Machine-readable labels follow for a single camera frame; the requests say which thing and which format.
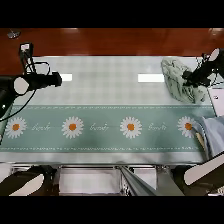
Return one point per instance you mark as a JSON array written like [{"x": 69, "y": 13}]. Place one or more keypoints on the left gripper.
[{"x": 53, "y": 80}]

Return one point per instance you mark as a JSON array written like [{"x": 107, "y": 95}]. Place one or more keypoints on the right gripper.
[{"x": 193, "y": 78}]

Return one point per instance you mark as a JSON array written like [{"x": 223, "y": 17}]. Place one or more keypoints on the pale green T-shirt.
[{"x": 176, "y": 83}]

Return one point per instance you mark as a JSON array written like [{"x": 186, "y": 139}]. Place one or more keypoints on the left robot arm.
[{"x": 30, "y": 83}]

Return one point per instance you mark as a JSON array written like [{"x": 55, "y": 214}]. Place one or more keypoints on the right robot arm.
[{"x": 213, "y": 66}]

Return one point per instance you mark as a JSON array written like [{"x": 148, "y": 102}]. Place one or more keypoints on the light blue garment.
[{"x": 215, "y": 133}]

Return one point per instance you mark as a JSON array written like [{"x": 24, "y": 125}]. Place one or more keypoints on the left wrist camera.
[{"x": 25, "y": 47}]

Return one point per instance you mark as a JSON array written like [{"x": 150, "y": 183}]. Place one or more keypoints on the silver frame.
[{"x": 140, "y": 183}]

